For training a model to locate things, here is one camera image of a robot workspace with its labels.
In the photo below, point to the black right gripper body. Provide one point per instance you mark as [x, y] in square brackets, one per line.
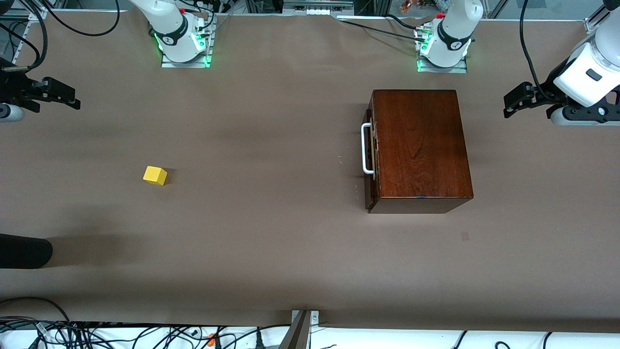
[14, 86]

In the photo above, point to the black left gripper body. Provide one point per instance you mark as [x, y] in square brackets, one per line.
[544, 92]

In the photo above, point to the yellow wooden block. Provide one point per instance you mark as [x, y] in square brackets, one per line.
[155, 175]

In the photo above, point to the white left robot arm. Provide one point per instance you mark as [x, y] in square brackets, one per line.
[453, 43]

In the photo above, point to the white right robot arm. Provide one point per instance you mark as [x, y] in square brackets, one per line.
[174, 41]

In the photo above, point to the dark brown wooden cabinet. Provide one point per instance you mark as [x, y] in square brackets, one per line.
[421, 145]

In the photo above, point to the small colourful figurines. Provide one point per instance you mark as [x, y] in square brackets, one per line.
[407, 6]

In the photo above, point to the black cylinder object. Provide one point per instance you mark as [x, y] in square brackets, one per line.
[24, 251]

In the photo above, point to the white power strip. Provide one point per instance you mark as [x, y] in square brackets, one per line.
[317, 12]

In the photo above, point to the aluminium frame profile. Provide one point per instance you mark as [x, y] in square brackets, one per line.
[600, 14]
[36, 14]

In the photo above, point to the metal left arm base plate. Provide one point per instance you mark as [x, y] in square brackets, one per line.
[443, 70]

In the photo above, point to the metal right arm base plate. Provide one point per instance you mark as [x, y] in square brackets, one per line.
[186, 65]

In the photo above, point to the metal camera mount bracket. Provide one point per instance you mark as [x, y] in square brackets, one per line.
[298, 334]

